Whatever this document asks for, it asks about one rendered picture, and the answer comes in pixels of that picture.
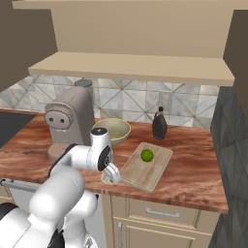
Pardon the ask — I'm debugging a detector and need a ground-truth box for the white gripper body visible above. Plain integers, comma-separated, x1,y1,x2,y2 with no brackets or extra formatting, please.
106,163,121,184

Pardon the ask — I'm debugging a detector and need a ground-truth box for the pale garlic bulb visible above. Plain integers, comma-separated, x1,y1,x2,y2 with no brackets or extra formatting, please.
101,170,111,184

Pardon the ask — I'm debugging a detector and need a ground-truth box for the wooden cutting board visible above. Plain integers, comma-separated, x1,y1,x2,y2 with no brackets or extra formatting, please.
119,141,174,194

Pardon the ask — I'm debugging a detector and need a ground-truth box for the green lime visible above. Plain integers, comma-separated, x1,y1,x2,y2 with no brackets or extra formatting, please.
139,148,155,164

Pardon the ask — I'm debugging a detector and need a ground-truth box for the pale green bowl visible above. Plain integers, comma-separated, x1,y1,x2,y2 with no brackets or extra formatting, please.
91,117,133,146

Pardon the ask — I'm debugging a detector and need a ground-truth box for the dark brown condiment bottle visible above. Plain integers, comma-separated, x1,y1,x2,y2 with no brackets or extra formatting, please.
151,106,169,141

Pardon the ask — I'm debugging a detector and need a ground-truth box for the beige base cabinet door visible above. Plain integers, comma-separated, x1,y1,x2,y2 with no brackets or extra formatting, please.
112,217,211,248

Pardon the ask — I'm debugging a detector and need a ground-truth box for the brown cabinet door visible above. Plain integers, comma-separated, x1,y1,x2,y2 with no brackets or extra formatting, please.
0,0,59,94
222,9,248,114

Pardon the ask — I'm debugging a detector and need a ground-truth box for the beige drawer front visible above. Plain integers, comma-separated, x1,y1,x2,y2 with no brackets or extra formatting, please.
126,198,199,228

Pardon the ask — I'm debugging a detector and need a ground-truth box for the beige coffee machine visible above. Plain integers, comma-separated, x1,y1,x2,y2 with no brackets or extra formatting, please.
44,78,97,163

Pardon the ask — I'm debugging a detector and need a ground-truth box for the black hob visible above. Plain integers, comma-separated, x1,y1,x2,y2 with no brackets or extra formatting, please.
0,110,39,150

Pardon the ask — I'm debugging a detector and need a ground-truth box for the silver cabinet door handle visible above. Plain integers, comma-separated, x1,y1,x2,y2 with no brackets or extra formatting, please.
117,221,124,248

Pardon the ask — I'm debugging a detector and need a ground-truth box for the silver drawer handle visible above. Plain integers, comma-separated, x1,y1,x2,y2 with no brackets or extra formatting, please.
145,206,181,220

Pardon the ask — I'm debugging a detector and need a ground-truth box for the white wall outlet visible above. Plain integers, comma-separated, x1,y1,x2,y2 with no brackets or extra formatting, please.
158,90,173,112

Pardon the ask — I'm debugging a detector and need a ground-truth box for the beige wall cabinet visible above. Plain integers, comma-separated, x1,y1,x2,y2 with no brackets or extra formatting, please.
12,0,248,87

